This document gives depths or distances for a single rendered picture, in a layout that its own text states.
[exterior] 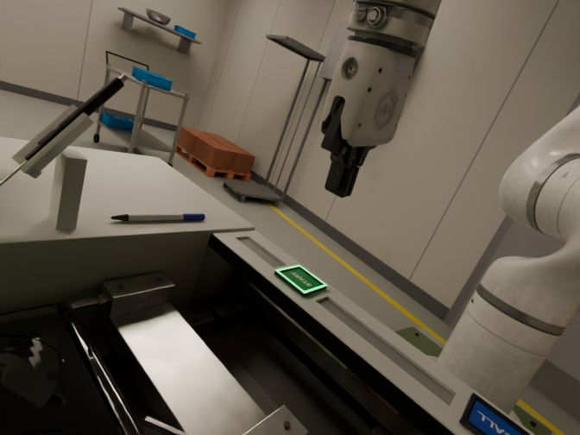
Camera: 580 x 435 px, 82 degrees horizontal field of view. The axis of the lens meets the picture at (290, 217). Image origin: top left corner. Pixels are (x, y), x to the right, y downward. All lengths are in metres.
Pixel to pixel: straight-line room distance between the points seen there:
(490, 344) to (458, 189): 2.62
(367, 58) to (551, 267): 0.36
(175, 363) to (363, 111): 0.33
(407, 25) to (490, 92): 2.91
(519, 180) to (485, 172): 2.50
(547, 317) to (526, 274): 0.06
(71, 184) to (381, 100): 0.34
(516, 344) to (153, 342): 0.48
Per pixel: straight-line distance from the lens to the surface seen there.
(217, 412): 0.39
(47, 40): 6.45
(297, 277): 0.47
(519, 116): 3.14
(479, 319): 0.59
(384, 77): 0.37
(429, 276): 3.23
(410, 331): 0.82
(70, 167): 0.42
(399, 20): 0.37
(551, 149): 0.61
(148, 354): 0.42
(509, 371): 0.61
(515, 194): 0.60
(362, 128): 0.37
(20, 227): 0.45
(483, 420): 0.42
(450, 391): 0.44
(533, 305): 0.57
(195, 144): 4.84
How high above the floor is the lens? 1.17
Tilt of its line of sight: 17 degrees down
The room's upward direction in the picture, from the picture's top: 21 degrees clockwise
